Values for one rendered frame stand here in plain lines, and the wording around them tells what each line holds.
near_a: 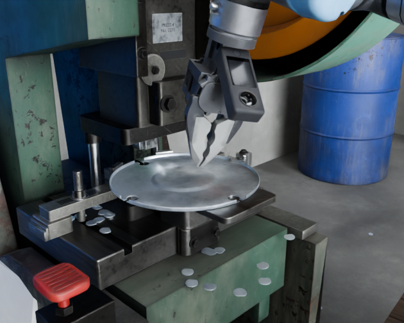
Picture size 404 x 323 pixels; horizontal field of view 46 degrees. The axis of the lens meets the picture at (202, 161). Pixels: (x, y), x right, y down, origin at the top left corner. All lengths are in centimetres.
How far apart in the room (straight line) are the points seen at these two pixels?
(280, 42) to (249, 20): 48
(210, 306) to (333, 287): 118
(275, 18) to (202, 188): 49
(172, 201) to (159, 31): 30
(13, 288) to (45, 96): 40
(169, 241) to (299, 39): 53
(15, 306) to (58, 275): 40
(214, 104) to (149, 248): 33
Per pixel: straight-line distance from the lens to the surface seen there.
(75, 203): 93
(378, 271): 223
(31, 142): 107
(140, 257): 89
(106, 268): 85
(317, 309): 118
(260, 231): 104
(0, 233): 114
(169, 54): 91
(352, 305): 199
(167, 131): 95
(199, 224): 92
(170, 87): 88
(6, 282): 111
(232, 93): 63
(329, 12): 58
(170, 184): 90
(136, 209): 95
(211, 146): 73
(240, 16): 66
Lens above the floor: 113
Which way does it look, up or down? 20 degrees down
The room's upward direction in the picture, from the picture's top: straight up
